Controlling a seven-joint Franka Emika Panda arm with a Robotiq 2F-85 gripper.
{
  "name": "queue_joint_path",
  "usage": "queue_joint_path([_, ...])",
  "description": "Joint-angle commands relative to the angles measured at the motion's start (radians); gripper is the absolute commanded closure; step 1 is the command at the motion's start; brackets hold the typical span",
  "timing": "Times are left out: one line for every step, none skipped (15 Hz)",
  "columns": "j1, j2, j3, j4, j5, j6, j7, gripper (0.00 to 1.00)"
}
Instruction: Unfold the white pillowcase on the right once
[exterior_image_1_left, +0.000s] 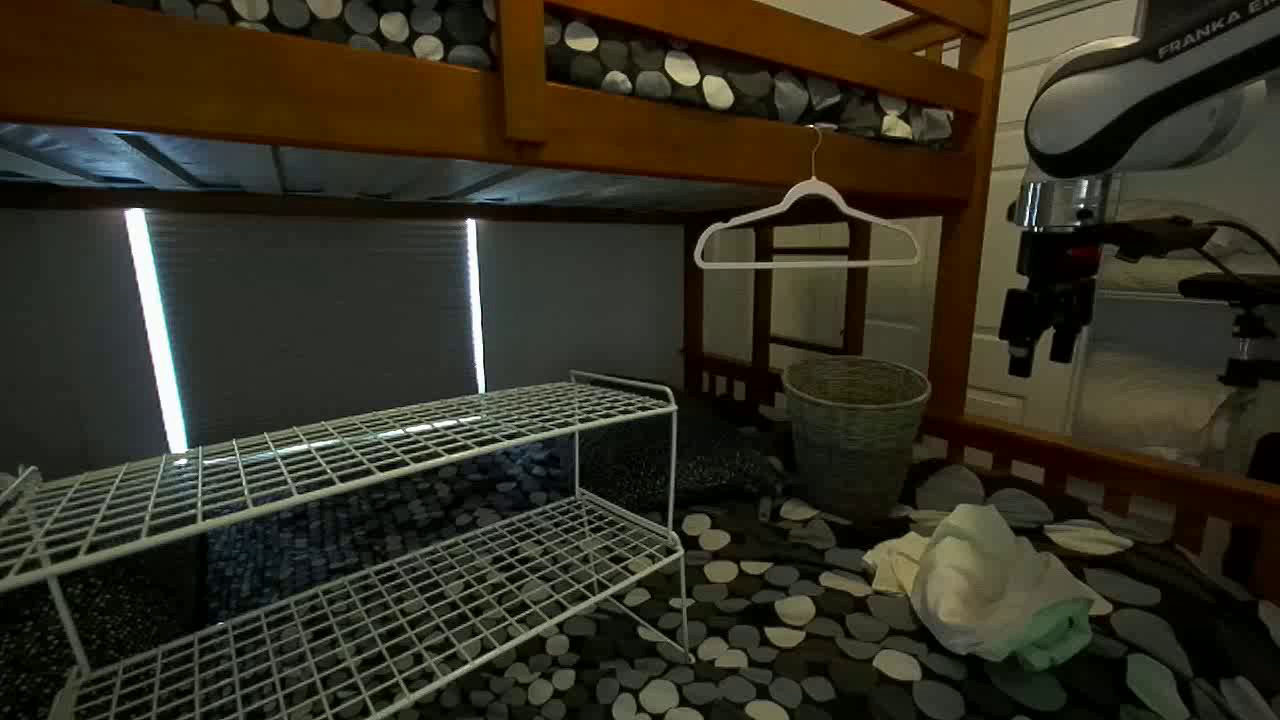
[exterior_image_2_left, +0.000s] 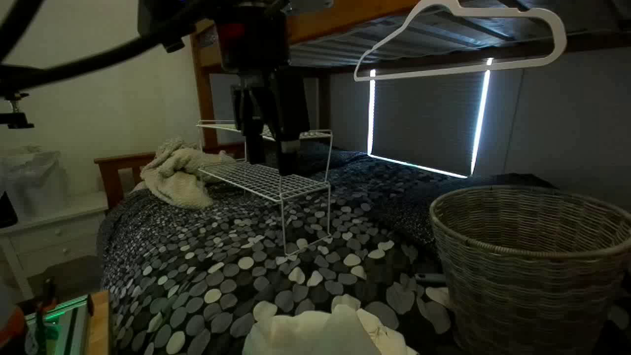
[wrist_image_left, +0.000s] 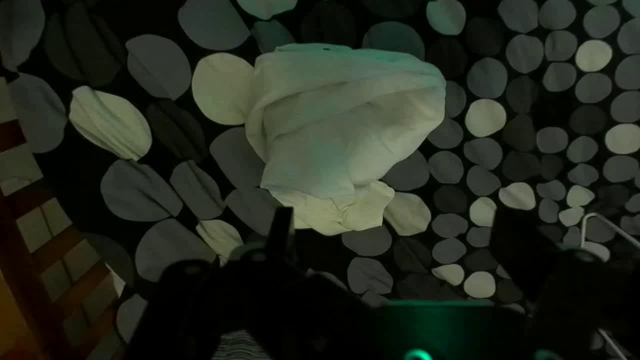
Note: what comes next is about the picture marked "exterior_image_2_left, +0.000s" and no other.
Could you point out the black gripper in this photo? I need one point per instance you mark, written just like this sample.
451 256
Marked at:
252 45

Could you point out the white pillowcase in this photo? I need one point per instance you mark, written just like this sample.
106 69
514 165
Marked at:
315 335

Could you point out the beige crumpled towel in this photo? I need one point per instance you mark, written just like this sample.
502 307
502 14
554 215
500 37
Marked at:
177 177

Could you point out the dark pebble pattern bedspread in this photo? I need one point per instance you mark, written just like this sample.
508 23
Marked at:
216 262

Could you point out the dark window roller blind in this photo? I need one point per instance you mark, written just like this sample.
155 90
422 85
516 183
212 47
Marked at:
425 118

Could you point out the dark blue blanket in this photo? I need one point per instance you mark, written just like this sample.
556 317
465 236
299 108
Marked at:
420 197

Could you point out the white plastic clothes hanger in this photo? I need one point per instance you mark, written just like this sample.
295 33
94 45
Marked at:
459 69

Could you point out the translucent white plastic bag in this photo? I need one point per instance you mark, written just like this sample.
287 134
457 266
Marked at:
31 179

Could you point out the white dresser with drawers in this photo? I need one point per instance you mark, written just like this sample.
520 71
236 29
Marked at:
51 236

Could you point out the small wooden board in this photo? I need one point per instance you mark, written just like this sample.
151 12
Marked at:
98 325

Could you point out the green lit electronics box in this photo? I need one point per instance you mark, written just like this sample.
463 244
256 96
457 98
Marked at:
55 325

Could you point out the woven wicker basket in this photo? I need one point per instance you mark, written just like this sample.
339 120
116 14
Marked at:
524 288

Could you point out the wooden bunk bed frame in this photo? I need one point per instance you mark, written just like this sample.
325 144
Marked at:
327 19

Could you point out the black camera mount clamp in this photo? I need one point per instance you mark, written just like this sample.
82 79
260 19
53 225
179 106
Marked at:
13 118

